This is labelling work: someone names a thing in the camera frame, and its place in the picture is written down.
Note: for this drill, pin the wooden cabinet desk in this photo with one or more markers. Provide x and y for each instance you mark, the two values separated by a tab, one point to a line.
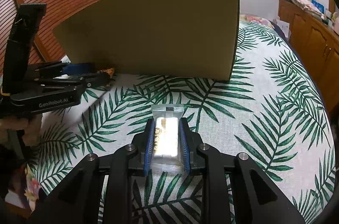
317	47

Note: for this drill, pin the brown cardboard box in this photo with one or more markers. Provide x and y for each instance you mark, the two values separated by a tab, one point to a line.
183	38

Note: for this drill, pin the palm leaf patterned cloth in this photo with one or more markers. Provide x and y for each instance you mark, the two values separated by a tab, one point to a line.
269	109

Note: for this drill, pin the brown foil snack packet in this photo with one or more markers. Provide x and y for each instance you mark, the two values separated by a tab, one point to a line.
108	73

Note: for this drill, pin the floral bed sheet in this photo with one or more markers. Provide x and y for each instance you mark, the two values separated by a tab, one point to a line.
255	19

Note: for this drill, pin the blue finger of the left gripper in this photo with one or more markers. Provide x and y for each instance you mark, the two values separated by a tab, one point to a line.
84	68
97	79

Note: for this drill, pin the clear white snack bar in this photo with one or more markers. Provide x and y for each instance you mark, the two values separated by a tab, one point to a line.
166	155

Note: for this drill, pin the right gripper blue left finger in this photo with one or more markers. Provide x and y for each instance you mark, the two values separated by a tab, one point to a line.
150	137

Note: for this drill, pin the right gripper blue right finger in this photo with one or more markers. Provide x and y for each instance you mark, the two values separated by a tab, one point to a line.
185	153

